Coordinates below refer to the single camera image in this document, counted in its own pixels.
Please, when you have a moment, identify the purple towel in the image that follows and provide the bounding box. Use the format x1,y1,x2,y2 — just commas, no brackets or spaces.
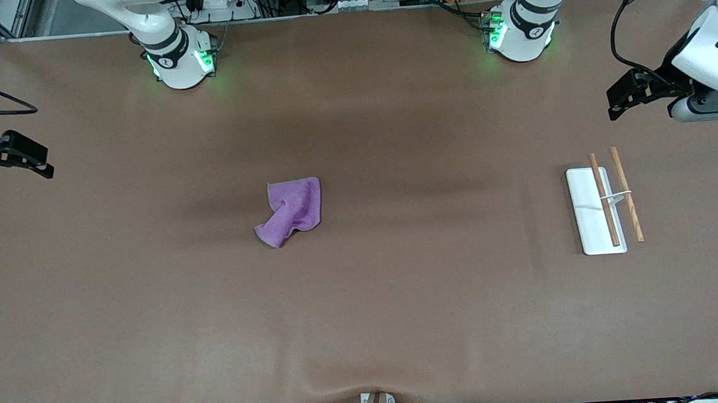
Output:
251,177,325,250

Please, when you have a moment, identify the white rack with wooden rods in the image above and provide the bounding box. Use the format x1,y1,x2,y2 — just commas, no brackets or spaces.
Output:
564,145,646,257

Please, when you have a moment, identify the white connector strip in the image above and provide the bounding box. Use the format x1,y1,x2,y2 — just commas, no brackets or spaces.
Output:
331,0,379,13

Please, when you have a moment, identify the brown table cover mat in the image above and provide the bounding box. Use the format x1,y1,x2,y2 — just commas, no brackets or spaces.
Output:
0,0,718,403

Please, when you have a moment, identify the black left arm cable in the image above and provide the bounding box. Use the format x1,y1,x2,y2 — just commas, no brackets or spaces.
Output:
608,0,718,93

